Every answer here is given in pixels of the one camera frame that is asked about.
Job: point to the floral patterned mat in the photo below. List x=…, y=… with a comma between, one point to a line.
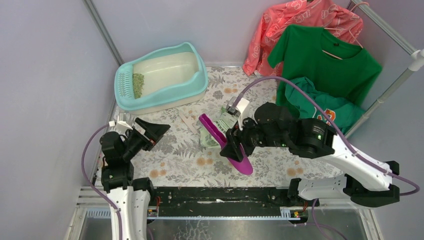
x=179, y=159

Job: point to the pink patterned garment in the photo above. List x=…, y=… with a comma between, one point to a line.
x=341, y=22

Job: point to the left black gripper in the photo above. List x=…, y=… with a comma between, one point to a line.
x=154, y=132

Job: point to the green litter pile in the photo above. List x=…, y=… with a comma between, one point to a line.
x=138, y=82

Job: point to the green jersey with orange logo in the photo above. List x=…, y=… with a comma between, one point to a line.
x=341, y=111

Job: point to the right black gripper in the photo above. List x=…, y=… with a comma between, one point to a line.
x=232, y=150

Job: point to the purple litter scoop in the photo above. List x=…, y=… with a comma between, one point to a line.
x=230, y=147

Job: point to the green t-shirt on hanger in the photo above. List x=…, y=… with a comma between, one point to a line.
x=335, y=67

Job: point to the teal cat litter box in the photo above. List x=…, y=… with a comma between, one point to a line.
x=173, y=76

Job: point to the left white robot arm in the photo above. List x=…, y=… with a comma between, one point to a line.
x=128, y=198

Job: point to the green cat litter bag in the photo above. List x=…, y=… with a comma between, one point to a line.
x=221, y=124

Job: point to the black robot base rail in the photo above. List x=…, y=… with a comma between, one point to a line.
x=228, y=203

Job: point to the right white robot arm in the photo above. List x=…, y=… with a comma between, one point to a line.
x=365, y=184

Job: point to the metal clothes rack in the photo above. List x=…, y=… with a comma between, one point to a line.
x=393, y=30

